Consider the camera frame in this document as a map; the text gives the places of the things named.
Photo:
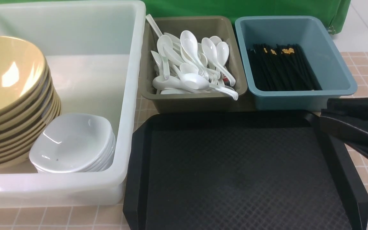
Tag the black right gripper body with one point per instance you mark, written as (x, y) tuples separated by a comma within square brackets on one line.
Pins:
[(347, 120)]

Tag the blue chopstick bin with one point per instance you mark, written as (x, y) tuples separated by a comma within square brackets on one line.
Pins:
[(322, 54)]

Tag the bundle of black chopsticks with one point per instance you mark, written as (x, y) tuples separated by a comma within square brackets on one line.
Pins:
[(281, 68)]

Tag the black plastic serving tray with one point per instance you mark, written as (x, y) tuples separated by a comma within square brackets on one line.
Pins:
[(255, 170)]

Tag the green cloth backdrop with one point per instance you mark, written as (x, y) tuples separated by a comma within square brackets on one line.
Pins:
[(332, 13)]

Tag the olive green spoon bin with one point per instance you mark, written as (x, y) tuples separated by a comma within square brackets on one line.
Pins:
[(201, 27)]

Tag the pile of white spoons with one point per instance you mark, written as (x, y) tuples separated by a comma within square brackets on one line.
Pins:
[(184, 65)]

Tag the large white plastic tub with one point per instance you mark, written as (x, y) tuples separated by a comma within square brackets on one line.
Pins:
[(93, 49)]

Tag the stack of white dishes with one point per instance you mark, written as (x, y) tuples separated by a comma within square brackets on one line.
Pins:
[(74, 143)]

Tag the stack of yellow bowls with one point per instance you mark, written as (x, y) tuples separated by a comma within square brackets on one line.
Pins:
[(28, 99)]

